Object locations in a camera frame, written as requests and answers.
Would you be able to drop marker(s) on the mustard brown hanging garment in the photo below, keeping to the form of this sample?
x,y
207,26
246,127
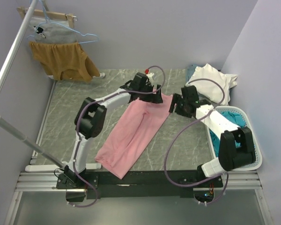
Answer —
x,y
64,61

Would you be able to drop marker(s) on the wooden clip hanger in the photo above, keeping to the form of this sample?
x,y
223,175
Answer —
x,y
70,18

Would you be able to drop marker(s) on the white folded t shirt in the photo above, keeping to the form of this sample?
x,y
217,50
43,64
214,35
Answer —
x,y
213,84

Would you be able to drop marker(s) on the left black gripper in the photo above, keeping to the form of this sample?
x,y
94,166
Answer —
x,y
155,98

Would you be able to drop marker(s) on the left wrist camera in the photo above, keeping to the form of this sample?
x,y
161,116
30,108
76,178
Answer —
x,y
150,75

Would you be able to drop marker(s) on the black base beam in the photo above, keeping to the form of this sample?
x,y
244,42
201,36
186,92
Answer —
x,y
134,184

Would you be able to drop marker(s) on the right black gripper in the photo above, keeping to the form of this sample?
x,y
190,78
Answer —
x,y
177,99

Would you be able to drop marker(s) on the light blue wire hanger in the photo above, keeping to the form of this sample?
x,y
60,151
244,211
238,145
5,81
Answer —
x,y
82,38

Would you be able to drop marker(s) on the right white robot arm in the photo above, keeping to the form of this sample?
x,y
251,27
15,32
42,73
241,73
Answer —
x,y
236,147

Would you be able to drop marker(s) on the white clothes rack pole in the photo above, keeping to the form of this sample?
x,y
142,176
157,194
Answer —
x,y
25,95

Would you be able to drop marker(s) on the grey hanging garment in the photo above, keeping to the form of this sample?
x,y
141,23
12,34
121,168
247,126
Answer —
x,y
51,31

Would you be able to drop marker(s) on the blue-grey folded t shirt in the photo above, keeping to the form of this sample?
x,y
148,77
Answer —
x,y
189,72

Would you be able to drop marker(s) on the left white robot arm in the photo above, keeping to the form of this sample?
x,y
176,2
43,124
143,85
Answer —
x,y
91,116

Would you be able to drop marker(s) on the pink t shirt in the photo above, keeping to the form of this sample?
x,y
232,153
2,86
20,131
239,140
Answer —
x,y
131,135

